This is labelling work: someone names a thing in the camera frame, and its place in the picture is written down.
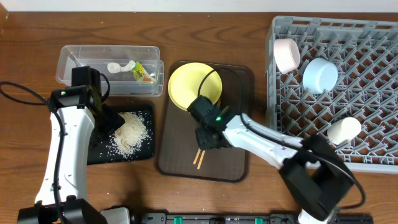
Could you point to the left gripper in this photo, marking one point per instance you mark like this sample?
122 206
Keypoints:
109 123

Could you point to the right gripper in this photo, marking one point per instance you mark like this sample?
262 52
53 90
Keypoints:
203 142

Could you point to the wooden chopstick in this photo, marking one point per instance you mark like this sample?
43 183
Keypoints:
200 159
197 156

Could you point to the pile of rice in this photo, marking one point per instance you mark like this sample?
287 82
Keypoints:
128 140

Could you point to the green snack wrapper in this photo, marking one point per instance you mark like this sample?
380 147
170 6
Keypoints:
140 74

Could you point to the pink white bowl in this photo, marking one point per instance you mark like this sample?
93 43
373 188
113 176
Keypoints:
286 55

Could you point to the light blue bowl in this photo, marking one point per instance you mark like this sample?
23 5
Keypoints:
320 75

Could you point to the white cup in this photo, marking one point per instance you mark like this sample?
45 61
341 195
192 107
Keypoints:
344 130

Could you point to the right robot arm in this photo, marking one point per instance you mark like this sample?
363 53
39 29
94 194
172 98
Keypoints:
315 176

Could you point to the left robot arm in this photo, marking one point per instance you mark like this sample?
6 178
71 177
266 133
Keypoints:
76 112

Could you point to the clear plastic waste bin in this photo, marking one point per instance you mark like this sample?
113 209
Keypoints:
120 84

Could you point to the grey dishwasher rack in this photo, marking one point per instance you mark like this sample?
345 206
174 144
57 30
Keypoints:
365 54

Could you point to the black rectangular tray bin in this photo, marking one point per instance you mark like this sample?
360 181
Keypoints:
97 151

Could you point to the dark brown serving tray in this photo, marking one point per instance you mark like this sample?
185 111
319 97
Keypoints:
178 144

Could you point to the yellow plate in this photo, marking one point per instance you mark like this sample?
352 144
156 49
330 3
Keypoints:
185 81

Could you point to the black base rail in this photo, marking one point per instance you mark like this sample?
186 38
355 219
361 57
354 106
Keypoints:
162 218

